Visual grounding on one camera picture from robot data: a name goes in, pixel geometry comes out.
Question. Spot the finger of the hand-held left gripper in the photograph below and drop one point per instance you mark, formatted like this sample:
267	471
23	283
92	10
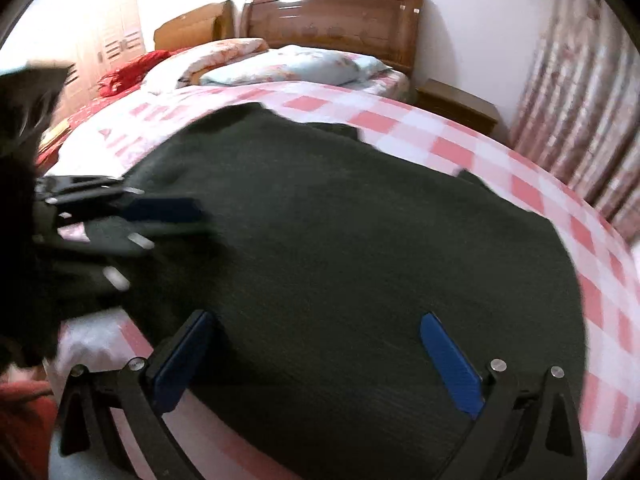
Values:
165	210
100	250

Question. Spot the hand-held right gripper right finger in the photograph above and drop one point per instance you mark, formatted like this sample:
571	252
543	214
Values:
450	360

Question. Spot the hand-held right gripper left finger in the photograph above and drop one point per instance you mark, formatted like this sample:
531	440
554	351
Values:
182	360

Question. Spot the dark striped knit sweater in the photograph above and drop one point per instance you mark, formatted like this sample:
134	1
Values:
325	260

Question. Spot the red floral bed sheet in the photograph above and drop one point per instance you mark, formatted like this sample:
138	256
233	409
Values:
85	115

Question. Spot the red blanket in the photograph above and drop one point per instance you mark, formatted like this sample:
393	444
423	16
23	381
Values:
130	72

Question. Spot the cream orange floral pillow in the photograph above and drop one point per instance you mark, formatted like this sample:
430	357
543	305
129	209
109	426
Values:
215	60

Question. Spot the red cloth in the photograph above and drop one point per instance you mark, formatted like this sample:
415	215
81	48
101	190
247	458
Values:
25	425

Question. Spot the wooden wardrobe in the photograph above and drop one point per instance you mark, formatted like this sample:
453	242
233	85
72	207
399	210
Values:
110	45

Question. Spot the small wooden headboard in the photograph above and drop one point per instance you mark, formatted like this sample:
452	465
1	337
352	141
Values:
195	27

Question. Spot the light blue floral pillow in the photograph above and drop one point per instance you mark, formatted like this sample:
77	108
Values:
290	65

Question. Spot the pink checked bed sheet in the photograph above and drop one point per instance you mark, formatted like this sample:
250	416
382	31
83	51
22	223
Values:
450	145

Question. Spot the large wooden headboard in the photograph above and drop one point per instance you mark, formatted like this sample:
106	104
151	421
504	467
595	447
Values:
330	20

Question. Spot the wooden nightstand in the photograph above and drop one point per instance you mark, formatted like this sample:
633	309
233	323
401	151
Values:
455	105

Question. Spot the floral pink curtain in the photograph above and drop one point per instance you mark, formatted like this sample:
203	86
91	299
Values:
575	110

